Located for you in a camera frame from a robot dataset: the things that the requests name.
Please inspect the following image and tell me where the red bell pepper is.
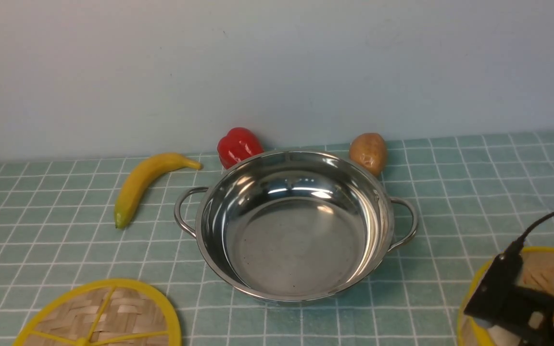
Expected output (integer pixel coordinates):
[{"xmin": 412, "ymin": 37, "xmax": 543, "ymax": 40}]
[{"xmin": 217, "ymin": 127, "xmax": 264, "ymax": 170}]

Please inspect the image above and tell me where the yellow banana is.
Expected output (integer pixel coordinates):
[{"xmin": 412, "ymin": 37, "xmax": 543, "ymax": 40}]
[{"xmin": 113, "ymin": 152, "xmax": 202, "ymax": 230}]

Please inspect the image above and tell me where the stainless steel pot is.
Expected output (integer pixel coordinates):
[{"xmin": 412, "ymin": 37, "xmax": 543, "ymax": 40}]
[{"xmin": 174, "ymin": 149, "xmax": 418, "ymax": 304}]

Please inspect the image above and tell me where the brown potato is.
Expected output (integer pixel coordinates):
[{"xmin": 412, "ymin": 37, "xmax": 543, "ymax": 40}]
[{"xmin": 349, "ymin": 132, "xmax": 389, "ymax": 177}]

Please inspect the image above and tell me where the black right camera cable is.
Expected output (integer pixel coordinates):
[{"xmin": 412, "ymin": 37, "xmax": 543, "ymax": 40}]
[{"xmin": 504, "ymin": 202, "xmax": 554, "ymax": 260}]

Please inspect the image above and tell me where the bamboo steamer basket yellow rim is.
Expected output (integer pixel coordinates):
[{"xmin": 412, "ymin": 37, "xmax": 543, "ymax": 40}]
[{"xmin": 456, "ymin": 246, "xmax": 554, "ymax": 346}]

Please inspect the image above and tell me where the woven bamboo steamer lid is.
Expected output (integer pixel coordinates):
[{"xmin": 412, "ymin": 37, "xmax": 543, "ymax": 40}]
[{"xmin": 14, "ymin": 278, "xmax": 183, "ymax": 346}]

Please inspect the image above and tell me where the teal checkered tablecloth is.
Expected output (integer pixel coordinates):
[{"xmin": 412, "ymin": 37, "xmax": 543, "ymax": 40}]
[{"xmin": 0, "ymin": 132, "xmax": 554, "ymax": 346}]

